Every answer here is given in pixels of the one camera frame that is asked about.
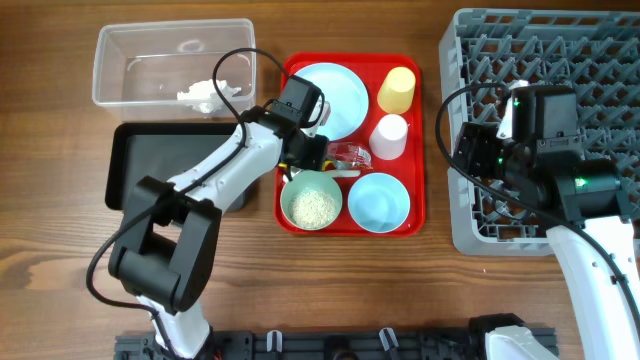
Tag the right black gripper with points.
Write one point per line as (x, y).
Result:
(472, 148)

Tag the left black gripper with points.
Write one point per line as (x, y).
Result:
(310, 152)

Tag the red silver foil wrapper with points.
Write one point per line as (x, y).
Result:
(348, 155)

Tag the green bowl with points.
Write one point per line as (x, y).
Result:
(309, 181)

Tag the white rice grains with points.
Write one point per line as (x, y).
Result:
(313, 209)

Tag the light blue bowl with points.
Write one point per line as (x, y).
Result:
(378, 203)

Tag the yellow foil wrapper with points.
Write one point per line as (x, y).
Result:
(326, 166)

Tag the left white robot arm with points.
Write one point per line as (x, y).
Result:
(164, 250)

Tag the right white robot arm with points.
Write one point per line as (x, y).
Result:
(585, 213)

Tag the grey dishwasher rack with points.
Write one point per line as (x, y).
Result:
(595, 53)

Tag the black waste tray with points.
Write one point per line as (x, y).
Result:
(160, 150)

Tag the clear plastic waste bin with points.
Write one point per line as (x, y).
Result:
(140, 67)

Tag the white plastic spoon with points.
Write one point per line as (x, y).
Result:
(332, 173)

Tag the large light blue plate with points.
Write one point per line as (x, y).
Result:
(347, 96)

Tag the red serving tray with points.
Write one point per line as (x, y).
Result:
(371, 68)

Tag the white plastic cup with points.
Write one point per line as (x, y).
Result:
(389, 137)

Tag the yellow plastic cup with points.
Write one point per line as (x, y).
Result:
(395, 96)

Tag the crumpled white tissue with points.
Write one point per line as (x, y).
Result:
(203, 97)

